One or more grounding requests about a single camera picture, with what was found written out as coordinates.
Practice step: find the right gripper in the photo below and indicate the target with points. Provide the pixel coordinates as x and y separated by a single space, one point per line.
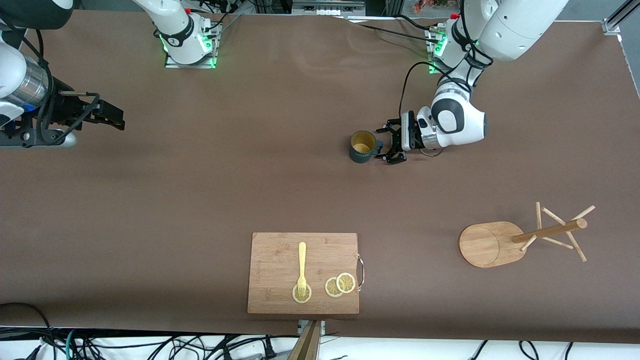
66 111

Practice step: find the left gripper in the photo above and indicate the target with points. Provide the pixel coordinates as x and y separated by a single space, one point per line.
404 134

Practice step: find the teal mug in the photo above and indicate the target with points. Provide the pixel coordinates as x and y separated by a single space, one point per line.
361 147

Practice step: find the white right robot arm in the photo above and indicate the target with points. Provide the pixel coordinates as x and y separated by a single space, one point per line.
175 20

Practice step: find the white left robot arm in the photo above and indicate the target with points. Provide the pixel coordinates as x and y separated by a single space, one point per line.
520 25

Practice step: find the wooden mug rack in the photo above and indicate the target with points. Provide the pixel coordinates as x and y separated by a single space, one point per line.
492 245

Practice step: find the lemon slice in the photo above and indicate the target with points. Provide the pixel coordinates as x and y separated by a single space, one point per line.
302 299
346 282

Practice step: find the yellow plastic fork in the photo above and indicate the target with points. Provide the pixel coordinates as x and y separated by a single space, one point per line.
302 260

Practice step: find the wooden cutting board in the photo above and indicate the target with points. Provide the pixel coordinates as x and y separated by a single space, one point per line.
280 270

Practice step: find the wooden beam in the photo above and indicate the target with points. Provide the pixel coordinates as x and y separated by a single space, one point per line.
306 345

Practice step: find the black power plug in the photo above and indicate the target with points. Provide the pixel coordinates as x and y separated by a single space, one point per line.
270 350

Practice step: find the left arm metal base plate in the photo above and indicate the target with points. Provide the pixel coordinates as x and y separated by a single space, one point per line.
435 67

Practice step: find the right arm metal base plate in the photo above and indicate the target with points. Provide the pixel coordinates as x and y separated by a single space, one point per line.
210 57

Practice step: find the grey network switch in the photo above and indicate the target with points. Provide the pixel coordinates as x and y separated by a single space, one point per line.
327 7

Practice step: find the small metal bracket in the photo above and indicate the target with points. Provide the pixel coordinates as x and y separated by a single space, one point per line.
301 326

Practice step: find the aluminium frame corner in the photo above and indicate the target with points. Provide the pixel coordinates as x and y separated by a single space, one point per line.
611 26

